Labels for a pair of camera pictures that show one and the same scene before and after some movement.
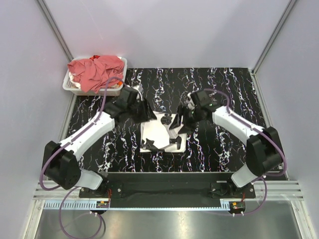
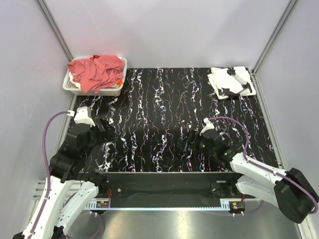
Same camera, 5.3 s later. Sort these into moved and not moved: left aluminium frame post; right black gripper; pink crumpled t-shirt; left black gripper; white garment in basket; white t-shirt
Moved: right black gripper; white t-shirt; left black gripper
Not moved: left aluminium frame post; white garment in basket; pink crumpled t-shirt
